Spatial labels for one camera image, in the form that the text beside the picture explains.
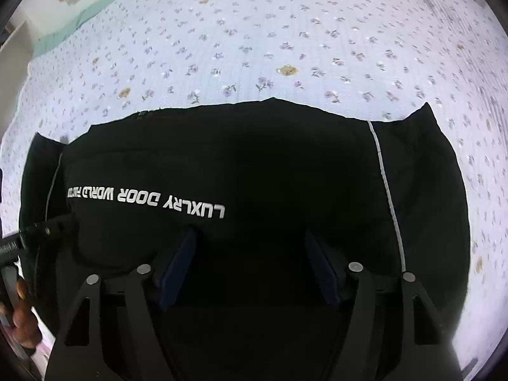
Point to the floral quilted bedspread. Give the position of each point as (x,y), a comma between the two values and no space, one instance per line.
(372,59)

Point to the person's left hand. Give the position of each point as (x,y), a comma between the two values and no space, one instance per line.
(25,329)

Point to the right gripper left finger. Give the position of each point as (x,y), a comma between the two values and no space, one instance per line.
(115,299)

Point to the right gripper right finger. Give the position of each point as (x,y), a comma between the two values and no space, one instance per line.
(383,322)

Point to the black hooded jacket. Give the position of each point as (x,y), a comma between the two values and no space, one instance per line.
(257,187)

